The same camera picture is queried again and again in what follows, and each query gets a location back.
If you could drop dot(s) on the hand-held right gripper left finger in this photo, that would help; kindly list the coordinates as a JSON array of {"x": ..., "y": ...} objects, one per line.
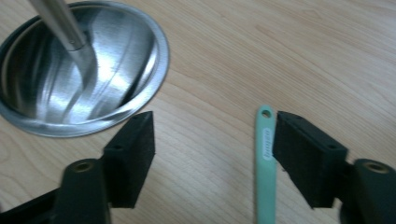
[{"x": 130, "y": 161}]

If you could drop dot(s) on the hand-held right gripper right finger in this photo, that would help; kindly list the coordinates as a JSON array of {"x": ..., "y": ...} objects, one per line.
[{"x": 311, "y": 161}]

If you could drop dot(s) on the stainless steel bowl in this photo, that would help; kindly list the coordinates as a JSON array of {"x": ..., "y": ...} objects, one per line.
[{"x": 118, "y": 62}]

